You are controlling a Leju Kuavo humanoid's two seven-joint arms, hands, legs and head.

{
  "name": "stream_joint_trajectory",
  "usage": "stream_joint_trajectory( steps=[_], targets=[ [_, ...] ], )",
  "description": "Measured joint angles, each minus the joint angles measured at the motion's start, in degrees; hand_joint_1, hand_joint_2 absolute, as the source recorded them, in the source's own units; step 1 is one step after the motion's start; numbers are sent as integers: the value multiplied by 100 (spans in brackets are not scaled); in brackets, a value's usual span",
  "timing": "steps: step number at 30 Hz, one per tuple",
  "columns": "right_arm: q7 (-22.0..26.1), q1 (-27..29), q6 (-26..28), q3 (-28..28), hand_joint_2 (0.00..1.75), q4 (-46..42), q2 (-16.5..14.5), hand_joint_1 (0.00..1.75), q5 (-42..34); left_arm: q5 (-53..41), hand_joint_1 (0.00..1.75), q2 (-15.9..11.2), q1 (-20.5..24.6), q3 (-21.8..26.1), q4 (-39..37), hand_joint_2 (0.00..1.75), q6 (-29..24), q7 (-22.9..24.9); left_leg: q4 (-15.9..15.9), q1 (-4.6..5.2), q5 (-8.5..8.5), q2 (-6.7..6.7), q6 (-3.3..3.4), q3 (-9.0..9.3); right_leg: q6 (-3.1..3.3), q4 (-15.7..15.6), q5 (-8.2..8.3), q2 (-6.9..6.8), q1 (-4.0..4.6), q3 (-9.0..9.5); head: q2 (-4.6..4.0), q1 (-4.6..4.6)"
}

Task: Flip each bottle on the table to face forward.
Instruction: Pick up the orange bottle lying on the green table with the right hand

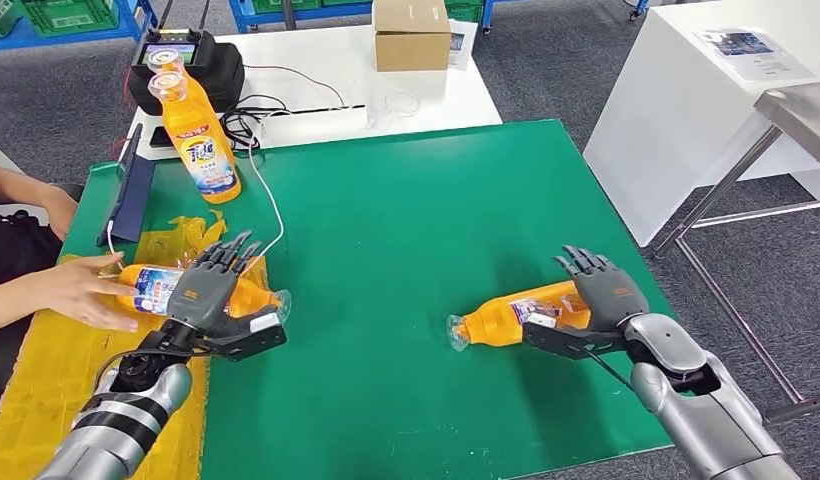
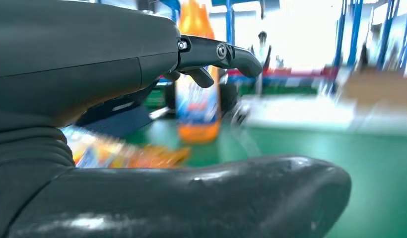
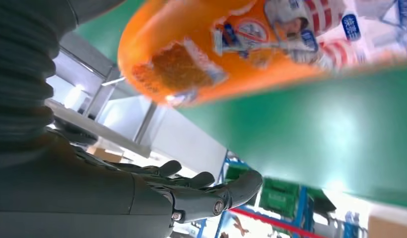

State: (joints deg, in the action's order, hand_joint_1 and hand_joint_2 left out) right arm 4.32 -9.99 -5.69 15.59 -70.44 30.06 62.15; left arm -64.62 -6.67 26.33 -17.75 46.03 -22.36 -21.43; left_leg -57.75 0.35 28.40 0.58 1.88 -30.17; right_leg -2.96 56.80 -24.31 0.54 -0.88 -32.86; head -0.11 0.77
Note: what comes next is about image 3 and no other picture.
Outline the steel table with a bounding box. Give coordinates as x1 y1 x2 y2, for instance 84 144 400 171
45 31 158 160

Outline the white desk with side panel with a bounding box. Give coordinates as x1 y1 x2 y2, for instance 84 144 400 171
45 52 228 184

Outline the green plastic crate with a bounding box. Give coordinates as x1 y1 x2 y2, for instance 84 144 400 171
224 162 252 183
259 177 301 219

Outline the red pole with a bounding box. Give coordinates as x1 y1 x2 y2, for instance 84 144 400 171
229 208 326 238

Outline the blue metal shelf rack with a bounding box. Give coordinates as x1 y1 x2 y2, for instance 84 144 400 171
195 157 314 238

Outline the cardboard box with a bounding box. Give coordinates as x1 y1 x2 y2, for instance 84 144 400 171
368 215 407 238

